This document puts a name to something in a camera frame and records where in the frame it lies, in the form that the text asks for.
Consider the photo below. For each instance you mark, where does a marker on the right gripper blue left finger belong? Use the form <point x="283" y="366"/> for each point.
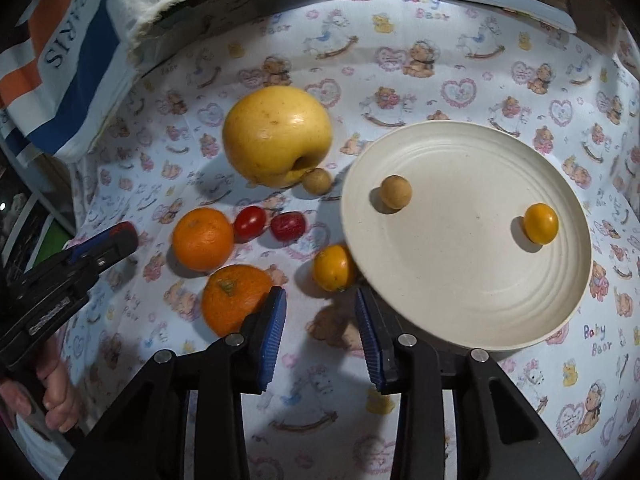
<point x="263" y="331"/>

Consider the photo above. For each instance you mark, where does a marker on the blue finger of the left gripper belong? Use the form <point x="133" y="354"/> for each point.
<point x="108" y="247"/>

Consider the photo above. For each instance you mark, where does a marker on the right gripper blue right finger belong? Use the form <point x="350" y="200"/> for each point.
<point x="377" y="341"/>

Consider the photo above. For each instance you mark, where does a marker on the orange mandarin with stem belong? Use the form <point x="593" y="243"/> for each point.
<point x="232" y="293"/>

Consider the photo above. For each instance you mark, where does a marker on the red cherry tomato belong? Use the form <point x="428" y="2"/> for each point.
<point x="288" y="226"/>
<point x="249" y="223"/>

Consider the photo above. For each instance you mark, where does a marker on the brown longan front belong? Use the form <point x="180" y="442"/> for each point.
<point x="395" y="192"/>

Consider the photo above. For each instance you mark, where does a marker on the brown longan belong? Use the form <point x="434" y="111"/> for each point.
<point x="395" y="192"/>
<point x="317" y="181"/>

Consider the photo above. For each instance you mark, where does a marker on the large yellow grapefruit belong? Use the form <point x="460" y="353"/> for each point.
<point x="273" y="136"/>

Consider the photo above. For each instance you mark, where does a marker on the small yellow orange tomato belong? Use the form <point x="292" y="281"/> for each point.
<point x="540" y="224"/>

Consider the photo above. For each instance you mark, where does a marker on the person's left hand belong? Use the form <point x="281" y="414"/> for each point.
<point x="62" y="403"/>

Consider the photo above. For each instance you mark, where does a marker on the cream round plate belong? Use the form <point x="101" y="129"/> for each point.
<point x="455" y="261"/>

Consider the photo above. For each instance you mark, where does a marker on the baby bear printed sheet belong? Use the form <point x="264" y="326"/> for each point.
<point x="372" y="64"/>

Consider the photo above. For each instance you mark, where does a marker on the brown longan near grapefruit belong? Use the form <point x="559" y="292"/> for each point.
<point x="317" y="181"/>

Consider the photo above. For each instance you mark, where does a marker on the striped Paris blanket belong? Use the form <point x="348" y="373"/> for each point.
<point x="65" y="66"/>

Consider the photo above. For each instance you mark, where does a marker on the white remote control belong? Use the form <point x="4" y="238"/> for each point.
<point x="505" y="2"/>

